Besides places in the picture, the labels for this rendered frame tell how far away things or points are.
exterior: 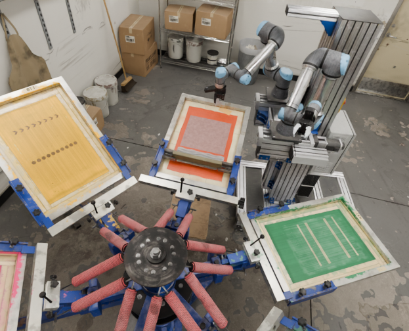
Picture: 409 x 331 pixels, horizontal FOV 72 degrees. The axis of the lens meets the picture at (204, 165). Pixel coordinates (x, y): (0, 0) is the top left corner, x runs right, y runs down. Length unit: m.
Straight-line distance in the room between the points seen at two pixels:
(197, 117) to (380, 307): 2.35
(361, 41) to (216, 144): 1.15
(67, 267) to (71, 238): 0.30
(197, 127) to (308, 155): 0.87
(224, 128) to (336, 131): 0.89
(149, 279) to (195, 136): 1.20
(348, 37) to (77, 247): 2.80
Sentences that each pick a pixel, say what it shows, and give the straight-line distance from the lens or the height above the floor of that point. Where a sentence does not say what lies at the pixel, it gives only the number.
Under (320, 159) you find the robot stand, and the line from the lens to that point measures 2.25.
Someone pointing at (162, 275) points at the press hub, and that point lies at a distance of 1.36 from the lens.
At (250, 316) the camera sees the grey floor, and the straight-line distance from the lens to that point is 2.73.
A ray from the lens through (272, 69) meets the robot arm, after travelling 2.54.
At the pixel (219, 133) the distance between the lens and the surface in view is 2.21.
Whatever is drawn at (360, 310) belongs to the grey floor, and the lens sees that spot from 3.13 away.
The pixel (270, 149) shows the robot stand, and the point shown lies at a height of 1.09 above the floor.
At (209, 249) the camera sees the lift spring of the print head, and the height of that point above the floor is 1.13.
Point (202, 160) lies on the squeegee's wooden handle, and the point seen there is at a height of 1.18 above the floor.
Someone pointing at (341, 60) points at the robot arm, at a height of 1.88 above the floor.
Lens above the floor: 2.57
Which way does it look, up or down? 46 degrees down
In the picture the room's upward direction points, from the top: 7 degrees clockwise
